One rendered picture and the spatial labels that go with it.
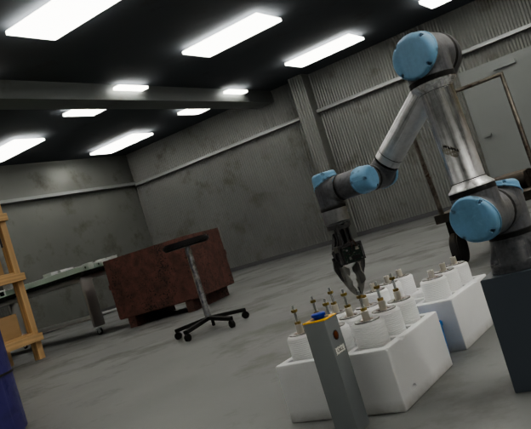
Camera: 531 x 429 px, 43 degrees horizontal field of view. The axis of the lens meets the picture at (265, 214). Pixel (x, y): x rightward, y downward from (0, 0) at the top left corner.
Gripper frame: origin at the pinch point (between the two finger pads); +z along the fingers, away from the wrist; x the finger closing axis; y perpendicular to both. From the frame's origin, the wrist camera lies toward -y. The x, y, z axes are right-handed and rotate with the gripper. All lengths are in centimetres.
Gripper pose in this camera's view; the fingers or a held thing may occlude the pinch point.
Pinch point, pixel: (356, 289)
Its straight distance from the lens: 200.2
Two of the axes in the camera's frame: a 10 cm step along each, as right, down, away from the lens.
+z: 3.0, 9.5, -0.3
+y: 1.3, -0.7, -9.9
